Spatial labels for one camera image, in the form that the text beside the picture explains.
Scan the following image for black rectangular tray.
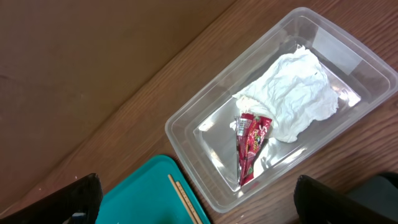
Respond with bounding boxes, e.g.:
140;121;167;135
347;172;397;221

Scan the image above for right printed wooden chopstick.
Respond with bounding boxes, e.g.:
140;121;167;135
176;182;203;224

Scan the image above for clear plastic bin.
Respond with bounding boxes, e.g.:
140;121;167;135
165;7;397;213

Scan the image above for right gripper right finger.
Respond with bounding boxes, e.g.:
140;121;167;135
294;175;397;224

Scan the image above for left wooden chopstick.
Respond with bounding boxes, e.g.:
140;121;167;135
168;174;198;224

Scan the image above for white napkin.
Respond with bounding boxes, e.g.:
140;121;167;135
233;46;339;143

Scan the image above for teal plastic serving tray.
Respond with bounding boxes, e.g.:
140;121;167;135
96;155;210;224

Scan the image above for red snack wrapper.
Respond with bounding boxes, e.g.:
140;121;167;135
235;113;272;187

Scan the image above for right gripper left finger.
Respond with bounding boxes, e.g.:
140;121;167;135
1;173;103;224

